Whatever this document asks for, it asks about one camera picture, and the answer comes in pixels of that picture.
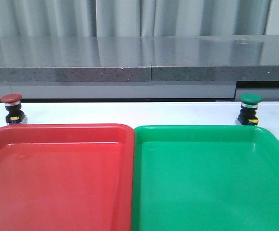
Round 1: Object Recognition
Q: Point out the green mushroom push button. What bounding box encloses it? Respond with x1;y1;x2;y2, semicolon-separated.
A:
235;93;262;126

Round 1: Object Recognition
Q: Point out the red mushroom push button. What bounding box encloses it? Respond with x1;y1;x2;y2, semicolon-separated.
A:
0;93;28;125

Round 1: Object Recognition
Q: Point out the grey speckled stone counter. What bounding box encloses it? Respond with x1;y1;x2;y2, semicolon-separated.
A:
0;35;279;102

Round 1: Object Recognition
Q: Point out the green plastic tray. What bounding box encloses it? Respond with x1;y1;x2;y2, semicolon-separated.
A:
131;126;279;231

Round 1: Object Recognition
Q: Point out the red plastic tray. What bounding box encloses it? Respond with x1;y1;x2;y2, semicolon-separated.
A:
0;124;134;231

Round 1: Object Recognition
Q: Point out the white pleated curtain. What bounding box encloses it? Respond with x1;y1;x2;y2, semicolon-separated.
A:
0;0;279;37

